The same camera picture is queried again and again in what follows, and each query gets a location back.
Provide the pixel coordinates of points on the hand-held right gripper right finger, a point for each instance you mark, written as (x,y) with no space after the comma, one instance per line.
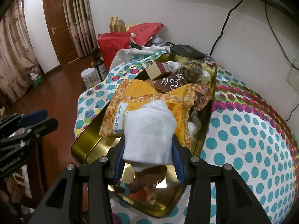
(178,165)

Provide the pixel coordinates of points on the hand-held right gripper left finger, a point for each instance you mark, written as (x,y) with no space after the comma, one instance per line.
(119,161)

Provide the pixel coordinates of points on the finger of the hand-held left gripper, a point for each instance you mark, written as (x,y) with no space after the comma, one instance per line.
(42,126)
(32,117)

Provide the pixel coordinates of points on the gold metal tin box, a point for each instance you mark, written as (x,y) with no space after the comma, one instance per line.
(93,142)

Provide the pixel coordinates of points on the white sock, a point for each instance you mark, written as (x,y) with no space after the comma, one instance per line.
(149,135)
(174,64)

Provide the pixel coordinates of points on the clear plastic bag bundle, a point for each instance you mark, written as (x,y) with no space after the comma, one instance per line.
(206,77)
(193,127)

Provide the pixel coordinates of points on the yellow snack bag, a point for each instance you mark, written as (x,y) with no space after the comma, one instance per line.
(140,102)

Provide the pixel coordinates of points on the brown snack bag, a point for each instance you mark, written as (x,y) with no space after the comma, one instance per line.
(170,81)

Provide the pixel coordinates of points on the small brown gold box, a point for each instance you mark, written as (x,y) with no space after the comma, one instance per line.
(155,71)

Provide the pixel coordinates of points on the green printed bag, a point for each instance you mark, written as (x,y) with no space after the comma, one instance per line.
(36,79)

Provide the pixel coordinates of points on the dark wooden furniture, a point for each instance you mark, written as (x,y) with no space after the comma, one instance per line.
(25,186)

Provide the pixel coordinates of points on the polka dot tablecloth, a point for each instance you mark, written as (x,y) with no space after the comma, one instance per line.
(238,144)

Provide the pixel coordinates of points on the patterned brown curtain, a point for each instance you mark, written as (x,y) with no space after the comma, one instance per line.
(16,51)
(79,16)

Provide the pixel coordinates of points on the clear jar white lid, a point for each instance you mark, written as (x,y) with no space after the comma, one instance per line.
(90,77)

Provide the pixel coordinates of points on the dark glass bottle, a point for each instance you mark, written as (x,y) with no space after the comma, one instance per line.
(99,67)

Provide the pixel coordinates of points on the brown wooden door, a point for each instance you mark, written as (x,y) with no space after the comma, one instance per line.
(59,28)

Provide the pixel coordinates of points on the tall red gift bag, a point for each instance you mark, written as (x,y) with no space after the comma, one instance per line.
(112,46)

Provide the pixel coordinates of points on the black set-top box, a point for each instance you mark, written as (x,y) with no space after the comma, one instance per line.
(186,50)

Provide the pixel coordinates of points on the cardboard box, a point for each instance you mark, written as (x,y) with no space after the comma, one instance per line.
(118,25)

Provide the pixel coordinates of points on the small white appliance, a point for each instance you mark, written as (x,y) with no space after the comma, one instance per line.
(157,40)

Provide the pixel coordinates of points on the flat red gift bag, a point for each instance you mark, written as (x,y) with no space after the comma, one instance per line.
(144,32)

